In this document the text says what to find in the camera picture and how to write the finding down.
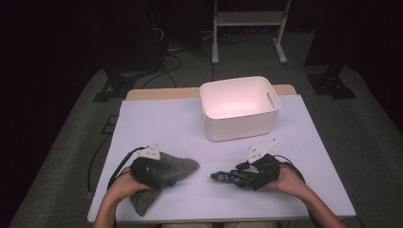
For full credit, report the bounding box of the white plastic bin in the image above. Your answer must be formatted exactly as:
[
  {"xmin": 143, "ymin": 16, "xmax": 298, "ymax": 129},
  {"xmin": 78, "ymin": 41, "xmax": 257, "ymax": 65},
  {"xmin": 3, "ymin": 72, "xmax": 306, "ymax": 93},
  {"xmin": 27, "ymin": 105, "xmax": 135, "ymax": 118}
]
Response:
[{"xmin": 199, "ymin": 75, "xmax": 282, "ymax": 143}]

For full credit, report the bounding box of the wooden table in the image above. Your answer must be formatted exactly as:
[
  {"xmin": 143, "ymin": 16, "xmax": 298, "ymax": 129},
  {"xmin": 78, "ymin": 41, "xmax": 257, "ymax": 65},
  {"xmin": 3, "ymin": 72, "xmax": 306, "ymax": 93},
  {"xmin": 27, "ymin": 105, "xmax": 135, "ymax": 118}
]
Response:
[{"xmin": 86, "ymin": 84, "xmax": 357, "ymax": 225}]

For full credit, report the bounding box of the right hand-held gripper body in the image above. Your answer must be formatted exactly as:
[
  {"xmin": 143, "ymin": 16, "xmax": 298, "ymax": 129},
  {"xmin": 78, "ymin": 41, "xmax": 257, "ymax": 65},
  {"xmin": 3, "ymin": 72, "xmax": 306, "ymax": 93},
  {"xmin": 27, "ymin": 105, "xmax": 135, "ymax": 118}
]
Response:
[{"xmin": 236, "ymin": 137, "xmax": 281, "ymax": 192}]

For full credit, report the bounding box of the white table mat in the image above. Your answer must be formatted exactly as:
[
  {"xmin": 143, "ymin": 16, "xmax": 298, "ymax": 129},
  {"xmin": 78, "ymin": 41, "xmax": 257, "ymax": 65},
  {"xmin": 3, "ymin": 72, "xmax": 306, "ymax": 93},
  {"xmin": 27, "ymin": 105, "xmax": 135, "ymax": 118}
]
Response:
[{"xmin": 89, "ymin": 94, "xmax": 356, "ymax": 223}]

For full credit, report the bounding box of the black stand base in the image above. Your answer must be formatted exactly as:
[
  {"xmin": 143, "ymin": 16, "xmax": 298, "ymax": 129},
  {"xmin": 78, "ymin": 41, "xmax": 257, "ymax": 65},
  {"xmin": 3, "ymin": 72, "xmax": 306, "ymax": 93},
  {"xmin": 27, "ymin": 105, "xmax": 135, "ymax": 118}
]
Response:
[
  {"xmin": 92, "ymin": 56, "xmax": 160, "ymax": 104},
  {"xmin": 305, "ymin": 63, "xmax": 357, "ymax": 100}
]

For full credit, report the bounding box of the white metal stand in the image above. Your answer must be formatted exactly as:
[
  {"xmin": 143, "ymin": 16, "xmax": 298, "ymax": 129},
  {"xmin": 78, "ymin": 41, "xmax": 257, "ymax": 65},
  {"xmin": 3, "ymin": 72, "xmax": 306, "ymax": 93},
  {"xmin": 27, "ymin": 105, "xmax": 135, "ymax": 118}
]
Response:
[{"xmin": 211, "ymin": 0, "xmax": 293, "ymax": 66}]

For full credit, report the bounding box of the person's left hand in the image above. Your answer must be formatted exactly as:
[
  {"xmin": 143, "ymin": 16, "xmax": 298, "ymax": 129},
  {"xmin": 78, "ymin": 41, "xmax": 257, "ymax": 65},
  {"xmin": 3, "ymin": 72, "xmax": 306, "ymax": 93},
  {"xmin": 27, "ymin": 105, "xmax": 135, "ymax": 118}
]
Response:
[{"xmin": 106, "ymin": 166, "xmax": 154, "ymax": 204}]

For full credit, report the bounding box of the person's right hand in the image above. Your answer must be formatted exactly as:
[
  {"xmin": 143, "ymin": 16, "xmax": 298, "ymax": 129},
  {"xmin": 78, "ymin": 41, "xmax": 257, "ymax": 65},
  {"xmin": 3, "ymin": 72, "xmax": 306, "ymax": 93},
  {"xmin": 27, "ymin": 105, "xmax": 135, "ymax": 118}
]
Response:
[{"xmin": 262, "ymin": 163, "xmax": 307, "ymax": 198}]

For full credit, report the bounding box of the grey fuzzy sock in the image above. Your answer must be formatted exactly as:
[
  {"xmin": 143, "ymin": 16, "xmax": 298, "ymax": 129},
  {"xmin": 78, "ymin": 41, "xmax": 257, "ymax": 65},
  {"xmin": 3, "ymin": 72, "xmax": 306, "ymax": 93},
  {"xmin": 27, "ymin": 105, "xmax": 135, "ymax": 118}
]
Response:
[{"xmin": 129, "ymin": 151, "xmax": 201, "ymax": 218}]

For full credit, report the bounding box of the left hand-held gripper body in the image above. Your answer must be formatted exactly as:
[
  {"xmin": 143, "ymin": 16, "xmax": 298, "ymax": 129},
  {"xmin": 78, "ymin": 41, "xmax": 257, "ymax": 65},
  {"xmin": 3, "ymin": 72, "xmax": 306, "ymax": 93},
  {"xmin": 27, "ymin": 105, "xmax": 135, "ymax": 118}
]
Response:
[{"xmin": 129, "ymin": 144, "xmax": 166, "ymax": 189}]

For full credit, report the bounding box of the thin black floor cable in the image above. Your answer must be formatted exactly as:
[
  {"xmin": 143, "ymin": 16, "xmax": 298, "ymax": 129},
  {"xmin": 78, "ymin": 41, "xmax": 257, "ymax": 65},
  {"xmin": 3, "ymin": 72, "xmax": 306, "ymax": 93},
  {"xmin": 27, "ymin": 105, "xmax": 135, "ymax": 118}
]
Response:
[{"xmin": 86, "ymin": 132, "xmax": 112, "ymax": 194}]

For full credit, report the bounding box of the black floor frame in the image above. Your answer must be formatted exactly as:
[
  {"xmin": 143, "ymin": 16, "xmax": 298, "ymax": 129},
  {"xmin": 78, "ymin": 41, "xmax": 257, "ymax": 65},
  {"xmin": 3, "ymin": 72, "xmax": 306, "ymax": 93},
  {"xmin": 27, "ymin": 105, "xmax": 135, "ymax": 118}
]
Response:
[{"xmin": 101, "ymin": 115, "xmax": 120, "ymax": 135}]

